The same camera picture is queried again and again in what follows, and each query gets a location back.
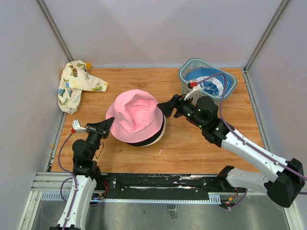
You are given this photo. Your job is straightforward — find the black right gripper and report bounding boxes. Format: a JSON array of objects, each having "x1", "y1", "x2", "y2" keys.
[{"x1": 157, "y1": 91, "x2": 206, "y2": 129}]

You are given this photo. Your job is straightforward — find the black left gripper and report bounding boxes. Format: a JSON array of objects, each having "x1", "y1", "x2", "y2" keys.
[{"x1": 85, "y1": 117, "x2": 114, "y2": 160}]

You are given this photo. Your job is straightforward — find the beige bucket hat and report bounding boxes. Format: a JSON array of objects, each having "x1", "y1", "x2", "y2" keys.
[{"x1": 142, "y1": 119, "x2": 166, "y2": 147}]

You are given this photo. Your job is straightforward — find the pink bucket hat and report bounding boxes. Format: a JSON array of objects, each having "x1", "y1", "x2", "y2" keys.
[{"x1": 106, "y1": 89, "x2": 164, "y2": 143}]

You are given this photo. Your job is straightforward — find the black pink-lined hat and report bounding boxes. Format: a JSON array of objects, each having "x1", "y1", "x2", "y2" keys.
[{"x1": 127, "y1": 116, "x2": 166, "y2": 147}]

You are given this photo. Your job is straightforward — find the blue hat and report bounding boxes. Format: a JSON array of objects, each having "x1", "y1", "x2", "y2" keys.
[{"x1": 185, "y1": 68, "x2": 233, "y2": 98}]

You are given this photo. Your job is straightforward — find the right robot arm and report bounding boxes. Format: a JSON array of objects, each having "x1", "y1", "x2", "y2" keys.
[{"x1": 158, "y1": 94, "x2": 306, "y2": 208}]

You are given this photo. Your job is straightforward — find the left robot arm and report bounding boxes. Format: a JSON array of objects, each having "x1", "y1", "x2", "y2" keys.
[{"x1": 50, "y1": 117, "x2": 114, "y2": 230}]

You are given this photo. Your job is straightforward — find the grey plastic basket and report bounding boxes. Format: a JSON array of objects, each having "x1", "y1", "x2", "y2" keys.
[{"x1": 178, "y1": 58, "x2": 237, "y2": 105}]

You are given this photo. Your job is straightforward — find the cartoon print cloth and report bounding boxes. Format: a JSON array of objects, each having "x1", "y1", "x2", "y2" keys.
[{"x1": 58, "y1": 60, "x2": 109, "y2": 115}]

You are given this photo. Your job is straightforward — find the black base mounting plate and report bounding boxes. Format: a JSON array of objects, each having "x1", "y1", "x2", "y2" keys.
[{"x1": 95, "y1": 172, "x2": 247, "y2": 201}]

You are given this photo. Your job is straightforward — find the small yellow object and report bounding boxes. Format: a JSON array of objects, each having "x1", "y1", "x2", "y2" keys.
[{"x1": 86, "y1": 63, "x2": 92, "y2": 69}]

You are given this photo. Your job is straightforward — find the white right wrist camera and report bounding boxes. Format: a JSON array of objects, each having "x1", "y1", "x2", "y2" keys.
[{"x1": 184, "y1": 81, "x2": 205, "y2": 101}]

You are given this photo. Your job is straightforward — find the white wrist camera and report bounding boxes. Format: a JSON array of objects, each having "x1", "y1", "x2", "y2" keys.
[
  {"x1": 72, "y1": 119, "x2": 87, "y2": 133},
  {"x1": 184, "y1": 81, "x2": 205, "y2": 101}
]

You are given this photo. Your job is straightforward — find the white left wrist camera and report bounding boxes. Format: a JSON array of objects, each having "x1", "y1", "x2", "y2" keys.
[{"x1": 72, "y1": 119, "x2": 87, "y2": 133}]

